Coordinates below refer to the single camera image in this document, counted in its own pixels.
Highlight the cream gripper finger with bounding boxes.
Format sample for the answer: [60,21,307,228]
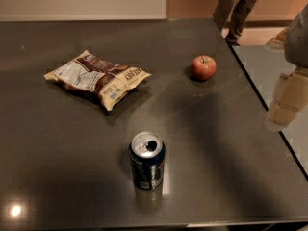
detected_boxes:
[265,67,308,132]

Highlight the red apple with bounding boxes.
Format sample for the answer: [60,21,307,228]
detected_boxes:
[191,55,217,82]

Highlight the blue pepsi can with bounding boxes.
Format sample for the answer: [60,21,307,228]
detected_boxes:
[128,131,166,190]

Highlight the person legs in khaki trousers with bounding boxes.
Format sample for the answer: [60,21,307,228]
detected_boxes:
[213,0,258,45]

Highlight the brown and cream snack bag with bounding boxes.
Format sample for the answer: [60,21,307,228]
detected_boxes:
[44,51,150,111]

